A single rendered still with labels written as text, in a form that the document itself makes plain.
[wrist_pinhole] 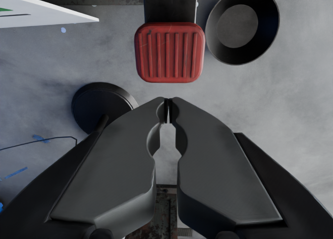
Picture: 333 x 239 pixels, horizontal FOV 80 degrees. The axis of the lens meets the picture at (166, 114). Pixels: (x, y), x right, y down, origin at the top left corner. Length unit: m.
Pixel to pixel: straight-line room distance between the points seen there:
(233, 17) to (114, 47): 0.55
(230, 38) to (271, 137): 0.65
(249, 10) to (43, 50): 0.95
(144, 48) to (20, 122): 1.30
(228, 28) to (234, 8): 0.08
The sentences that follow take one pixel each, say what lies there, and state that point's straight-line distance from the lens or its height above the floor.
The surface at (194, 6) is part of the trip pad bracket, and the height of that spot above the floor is 0.71.
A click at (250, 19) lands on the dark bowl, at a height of 0.00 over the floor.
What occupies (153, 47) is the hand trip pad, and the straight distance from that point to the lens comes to 0.21.
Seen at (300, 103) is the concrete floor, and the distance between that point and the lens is 1.29.
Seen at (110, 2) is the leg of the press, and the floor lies 0.03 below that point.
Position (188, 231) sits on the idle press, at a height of 0.16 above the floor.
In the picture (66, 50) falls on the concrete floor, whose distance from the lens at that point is 1.11.
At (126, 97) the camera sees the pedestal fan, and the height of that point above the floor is 0.03.
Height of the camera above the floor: 0.96
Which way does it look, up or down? 58 degrees down
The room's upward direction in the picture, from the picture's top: 177 degrees counter-clockwise
